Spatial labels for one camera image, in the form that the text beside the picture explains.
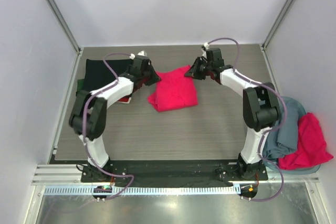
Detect purple cable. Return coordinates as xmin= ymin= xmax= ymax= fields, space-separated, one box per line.
xmin=76 ymin=52 xmax=135 ymax=200
xmin=207 ymin=37 xmax=288 ymax=202

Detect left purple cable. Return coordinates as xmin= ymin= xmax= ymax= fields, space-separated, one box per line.
xmin=76 ymin=52 xmax=135 ymax=200

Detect aluminium frame post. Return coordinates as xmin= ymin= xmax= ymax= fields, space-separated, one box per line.
xmin=30 ymin=0 xmax=82 ymax=54
xmin=260 ymin=0 xmax=312 ymax=51

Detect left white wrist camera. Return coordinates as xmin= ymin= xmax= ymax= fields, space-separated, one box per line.
xmin=129 ymin=50 xmax=147 ymax=59

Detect pink t shirt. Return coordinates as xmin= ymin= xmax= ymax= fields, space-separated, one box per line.
xmin=278 ymin=113 xmax=334 ymax=170
xmin=148 ymin=65 xmax=198 ymax=112

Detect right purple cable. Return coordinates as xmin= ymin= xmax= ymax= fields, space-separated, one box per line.
xmin=207 ymin=37 xmax=288 ymax=202

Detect blue plastic basket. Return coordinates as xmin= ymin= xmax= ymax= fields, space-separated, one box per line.
xmin=264 ymin=95 xmax=323 ymax=175

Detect left aluminium frame post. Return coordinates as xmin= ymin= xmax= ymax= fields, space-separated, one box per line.
xmin=30 ymin=0 xmax=82 ymax=54

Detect slotted white cable duct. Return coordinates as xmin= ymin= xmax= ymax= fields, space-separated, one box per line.
xmin=44 ymin=184 xmax=240 ymax=196

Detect black t shirt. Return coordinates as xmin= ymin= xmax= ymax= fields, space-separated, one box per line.
xmin=82 ymin=59 xmax=131 ymax=91

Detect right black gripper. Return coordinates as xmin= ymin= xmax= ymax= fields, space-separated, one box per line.
xmin=185 ymin=57 xmax=212 ymax=80

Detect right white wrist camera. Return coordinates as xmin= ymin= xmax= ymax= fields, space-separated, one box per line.
xmin=201 ymin=42 xmax=210 ymax=59

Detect grey blue t shirt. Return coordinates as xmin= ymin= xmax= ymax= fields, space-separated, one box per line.
xmin=263 ymin=97 xmax=307 ymax=161

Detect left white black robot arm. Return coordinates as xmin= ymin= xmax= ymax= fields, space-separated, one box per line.
xmin=69 ymin=50 xmax=161 ymax=182

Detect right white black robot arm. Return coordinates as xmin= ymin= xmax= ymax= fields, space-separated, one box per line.
xmin=184 ymin=46 xmax=281 ymax=180

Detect right aluminium frame post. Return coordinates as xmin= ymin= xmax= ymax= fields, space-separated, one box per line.
xmin=260 ymin=0 xmax=312 ymax=51

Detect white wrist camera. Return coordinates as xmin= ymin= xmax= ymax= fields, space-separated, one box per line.
xmin=201 ymin=42 xmax=210 ymax=59
xmin=129 ymin=50 xmax=147 ymax=59

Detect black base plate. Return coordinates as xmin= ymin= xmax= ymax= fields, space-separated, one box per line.
xmin=80 ymin=158 xmax=268 ymax=188

